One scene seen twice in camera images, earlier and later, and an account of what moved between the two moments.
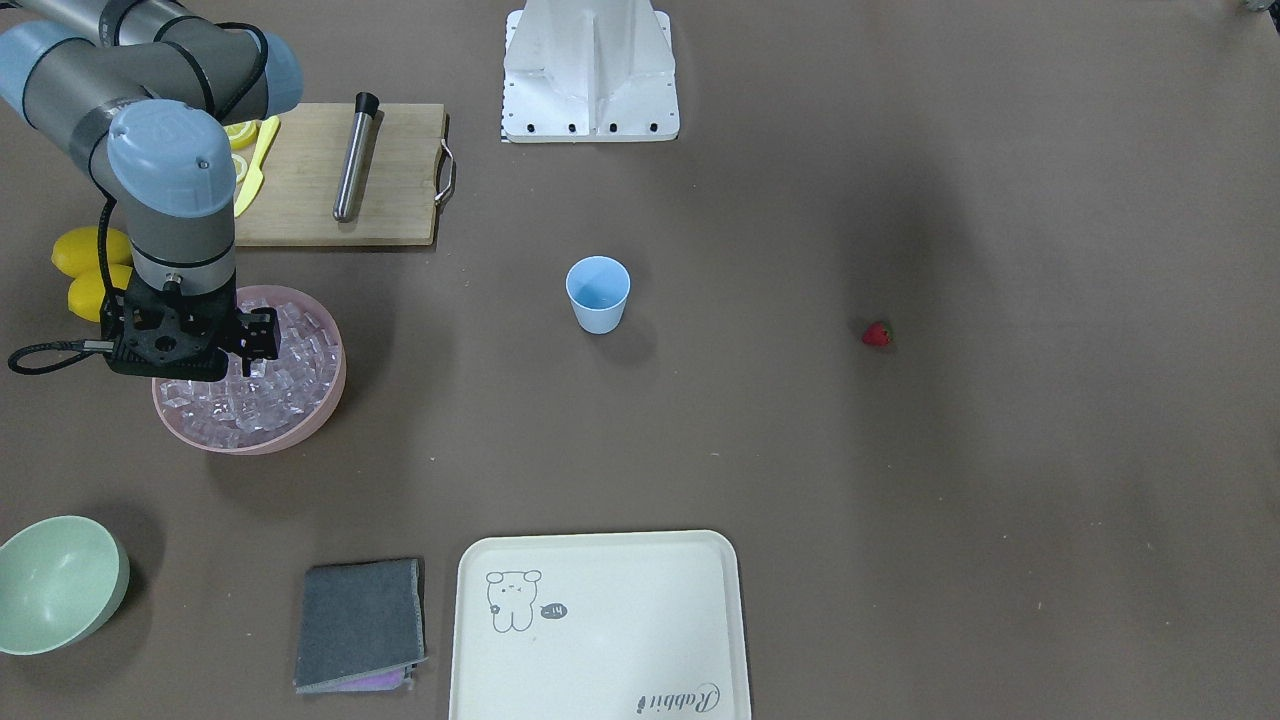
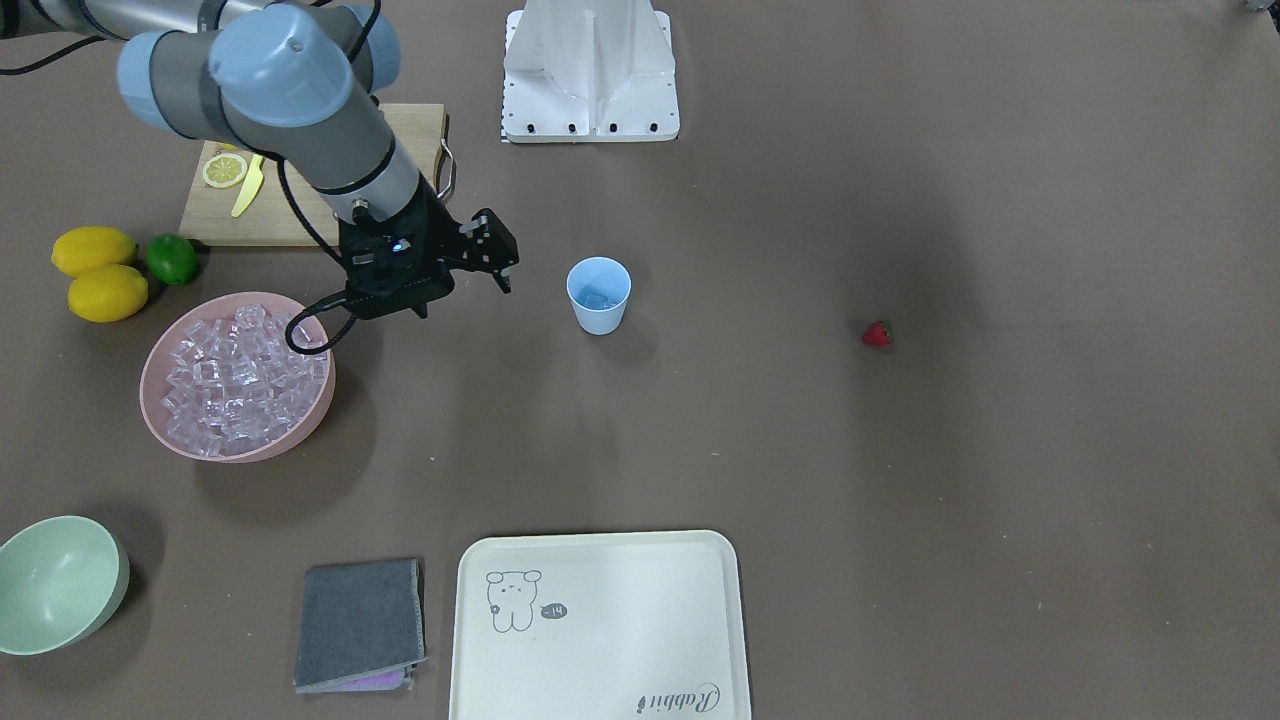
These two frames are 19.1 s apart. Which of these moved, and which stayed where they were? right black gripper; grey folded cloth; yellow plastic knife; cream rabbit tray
Moved: right black gripper
Stayed: yellow plastic knife; grey folded cloth; cream rabbit tray
